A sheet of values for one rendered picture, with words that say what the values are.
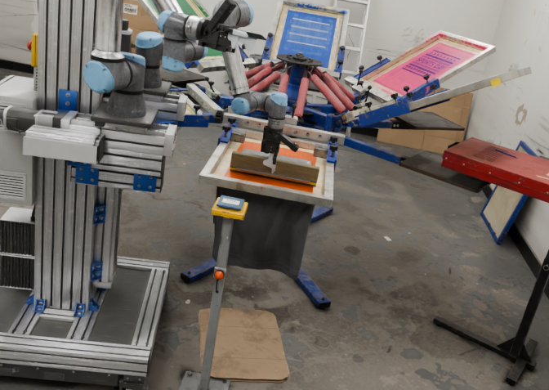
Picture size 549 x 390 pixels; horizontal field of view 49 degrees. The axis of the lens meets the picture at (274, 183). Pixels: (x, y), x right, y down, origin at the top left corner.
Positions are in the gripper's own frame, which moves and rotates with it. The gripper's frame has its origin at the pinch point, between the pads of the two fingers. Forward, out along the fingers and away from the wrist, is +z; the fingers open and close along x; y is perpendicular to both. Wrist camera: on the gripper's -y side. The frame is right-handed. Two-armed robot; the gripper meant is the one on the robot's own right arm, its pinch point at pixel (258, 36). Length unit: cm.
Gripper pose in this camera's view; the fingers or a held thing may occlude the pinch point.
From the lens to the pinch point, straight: 196.2
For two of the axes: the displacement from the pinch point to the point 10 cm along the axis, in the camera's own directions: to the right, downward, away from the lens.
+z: 9.1, 2.8, -3.1
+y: -2.1, 9.5, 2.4
